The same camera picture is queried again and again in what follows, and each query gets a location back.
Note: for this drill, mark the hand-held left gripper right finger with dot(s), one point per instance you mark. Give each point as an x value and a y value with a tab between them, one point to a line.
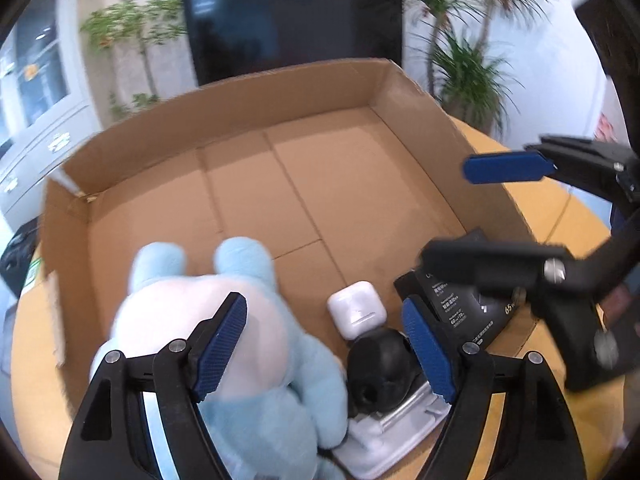
430	355

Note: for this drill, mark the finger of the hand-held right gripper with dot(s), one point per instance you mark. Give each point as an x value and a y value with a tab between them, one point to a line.
495	260
505	167

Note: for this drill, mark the black rounded object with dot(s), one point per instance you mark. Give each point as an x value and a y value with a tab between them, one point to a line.
380	365

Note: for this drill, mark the grey glass-door cabinet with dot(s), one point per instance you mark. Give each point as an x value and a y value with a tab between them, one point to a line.
45	110

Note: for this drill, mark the grey folding phone stand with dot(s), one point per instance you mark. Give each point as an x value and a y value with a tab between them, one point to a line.
380	440

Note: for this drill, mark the light blue plush toy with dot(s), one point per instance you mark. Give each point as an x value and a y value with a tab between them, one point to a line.
280	390

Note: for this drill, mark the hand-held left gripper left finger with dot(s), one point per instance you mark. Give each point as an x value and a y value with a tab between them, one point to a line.
220	350

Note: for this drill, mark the dark object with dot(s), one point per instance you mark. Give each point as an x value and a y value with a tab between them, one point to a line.
20	255

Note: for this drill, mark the leafy potted tree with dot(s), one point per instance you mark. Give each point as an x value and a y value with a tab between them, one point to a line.
145	25

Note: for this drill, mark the palm plant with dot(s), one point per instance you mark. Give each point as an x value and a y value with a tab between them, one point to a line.
470	75

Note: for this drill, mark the black product box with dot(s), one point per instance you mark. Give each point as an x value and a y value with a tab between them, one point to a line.
465	310

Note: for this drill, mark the white earbuds case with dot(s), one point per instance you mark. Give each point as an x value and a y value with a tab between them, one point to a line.
357	307

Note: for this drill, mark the cardboard box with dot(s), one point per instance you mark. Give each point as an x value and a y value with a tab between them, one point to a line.
300	185

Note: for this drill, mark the black monitor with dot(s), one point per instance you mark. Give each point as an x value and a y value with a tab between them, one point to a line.
290	20

